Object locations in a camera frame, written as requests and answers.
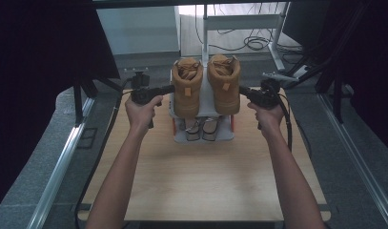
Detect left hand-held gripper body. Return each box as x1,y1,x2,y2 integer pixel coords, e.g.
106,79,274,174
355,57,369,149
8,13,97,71
123,66,161,106

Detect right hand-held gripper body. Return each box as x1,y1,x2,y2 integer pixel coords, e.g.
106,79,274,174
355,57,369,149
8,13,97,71
249,72,299,111

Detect tan suede boot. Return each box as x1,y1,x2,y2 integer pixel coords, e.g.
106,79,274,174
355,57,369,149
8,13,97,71
170,56,205,119
206,53,241,116

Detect white two-tier shoe rack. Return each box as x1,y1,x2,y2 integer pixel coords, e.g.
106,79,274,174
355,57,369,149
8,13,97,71
167,64,240,144

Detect black silver heeled sandal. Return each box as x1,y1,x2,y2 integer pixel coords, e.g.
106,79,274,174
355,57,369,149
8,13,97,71
182,116,202,142
201,116,222,142

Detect person's left hand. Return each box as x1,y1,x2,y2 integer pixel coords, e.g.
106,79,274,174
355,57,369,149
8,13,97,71
124,94,165,136

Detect person's right hand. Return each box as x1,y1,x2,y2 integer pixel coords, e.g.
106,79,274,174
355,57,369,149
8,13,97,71
246,101,286,138

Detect white power strip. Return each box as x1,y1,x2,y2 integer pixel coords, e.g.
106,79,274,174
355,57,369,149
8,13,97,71
291,64,311,81

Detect black tripod stand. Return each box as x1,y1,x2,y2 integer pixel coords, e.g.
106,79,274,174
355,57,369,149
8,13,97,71
71,71,125,127

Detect white cabinet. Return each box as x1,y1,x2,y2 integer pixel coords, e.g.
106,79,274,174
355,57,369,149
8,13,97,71
95,6,182,56

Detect black floor grate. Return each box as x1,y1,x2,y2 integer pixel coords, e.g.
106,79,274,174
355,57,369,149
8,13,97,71
76,127,99,150

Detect black metal stand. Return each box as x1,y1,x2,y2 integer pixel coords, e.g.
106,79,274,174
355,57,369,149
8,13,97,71
272,0,371,125

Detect black curtain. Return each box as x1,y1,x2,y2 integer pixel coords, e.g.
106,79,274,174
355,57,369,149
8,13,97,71
0,0,122,218
282,0,388,155

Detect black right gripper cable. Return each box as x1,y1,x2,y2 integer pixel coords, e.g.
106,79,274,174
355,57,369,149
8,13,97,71
269,83,294,153

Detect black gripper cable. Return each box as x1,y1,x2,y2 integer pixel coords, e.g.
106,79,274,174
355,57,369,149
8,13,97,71
73,78,134,229
269,83,294,153

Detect black floor cables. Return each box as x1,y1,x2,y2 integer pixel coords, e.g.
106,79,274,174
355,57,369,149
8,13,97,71
194,3,304,65

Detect white metal desk frame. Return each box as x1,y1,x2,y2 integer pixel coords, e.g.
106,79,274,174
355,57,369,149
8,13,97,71
200,1,288,73

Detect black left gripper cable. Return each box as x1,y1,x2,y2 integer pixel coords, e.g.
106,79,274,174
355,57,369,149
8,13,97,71
73,78,134,229

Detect aluminium rail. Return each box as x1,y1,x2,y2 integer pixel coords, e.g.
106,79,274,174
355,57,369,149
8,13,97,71
317,93,388,229
25,96,96,229

